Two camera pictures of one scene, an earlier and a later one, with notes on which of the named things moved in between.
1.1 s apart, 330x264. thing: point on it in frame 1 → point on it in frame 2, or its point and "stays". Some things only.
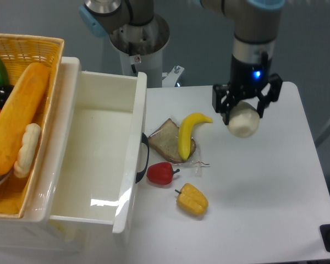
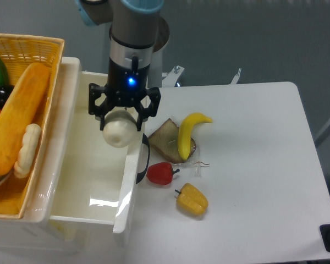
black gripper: (248, 79) → (126, 87)
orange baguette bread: (21, 108) stays
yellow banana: (185, 131) stays
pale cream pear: (244, 120) → (120, 127)
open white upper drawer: (97, 136) stays
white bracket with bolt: (169, 78) stays
